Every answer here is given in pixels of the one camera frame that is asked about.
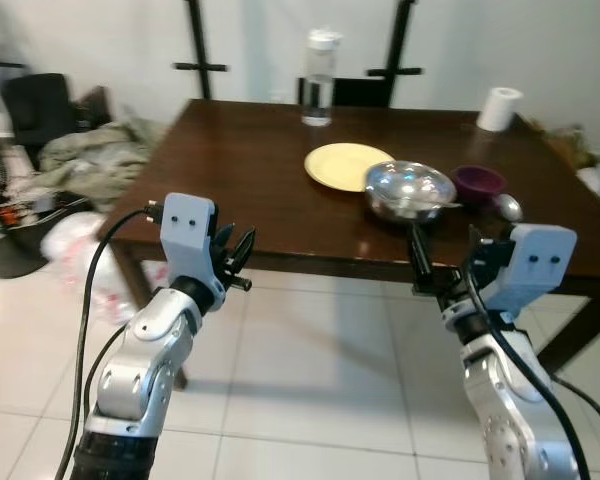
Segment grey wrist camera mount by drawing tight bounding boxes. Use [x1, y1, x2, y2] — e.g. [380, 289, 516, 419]
[477, 224, 579, 319]
[158, 193, 227, 303]

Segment purple bowl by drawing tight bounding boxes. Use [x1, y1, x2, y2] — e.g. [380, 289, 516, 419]
[451, 165, 508, 206]

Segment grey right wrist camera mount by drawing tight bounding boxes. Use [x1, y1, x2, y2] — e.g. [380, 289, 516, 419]
[477, 224, 579, 319]

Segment black chair backrest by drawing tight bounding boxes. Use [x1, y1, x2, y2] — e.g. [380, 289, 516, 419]
[298, 76, 393, 109]

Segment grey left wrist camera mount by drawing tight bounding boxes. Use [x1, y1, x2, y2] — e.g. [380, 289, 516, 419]
[158, 193, 227, 303]

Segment clear water bottle white lid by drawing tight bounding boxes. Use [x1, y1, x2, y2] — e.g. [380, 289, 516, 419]
[300, 28, 343, 128]

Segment black office chair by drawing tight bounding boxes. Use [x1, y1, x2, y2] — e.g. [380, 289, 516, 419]
[0, 72, 76, 151]

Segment brown bag heap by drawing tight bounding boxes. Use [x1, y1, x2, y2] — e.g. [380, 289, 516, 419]
[538, 120, 600, 203]

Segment black stand pole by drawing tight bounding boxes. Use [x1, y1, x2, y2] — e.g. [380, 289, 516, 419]
[173, 0, 229, 101]
[366, 0, 424, 106]

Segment yellow plate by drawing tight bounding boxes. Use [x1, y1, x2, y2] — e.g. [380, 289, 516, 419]
[304, 142, 396, 193]

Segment dark brown wooden table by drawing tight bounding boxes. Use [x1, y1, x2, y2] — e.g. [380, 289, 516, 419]
[108, 97, 600, 393]

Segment olive green cloth heap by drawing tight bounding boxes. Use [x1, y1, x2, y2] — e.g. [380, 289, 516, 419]
[38, 118, 166, 206]

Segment shiny steel bowl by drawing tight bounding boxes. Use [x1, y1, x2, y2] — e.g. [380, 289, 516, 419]
[364, 160, 459, 223]

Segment white paper roll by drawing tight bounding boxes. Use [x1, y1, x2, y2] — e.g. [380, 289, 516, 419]
[476, 86, 525, 133]

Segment silver spoon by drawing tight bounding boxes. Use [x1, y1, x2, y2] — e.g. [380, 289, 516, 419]
[490, 193, 527, 224]

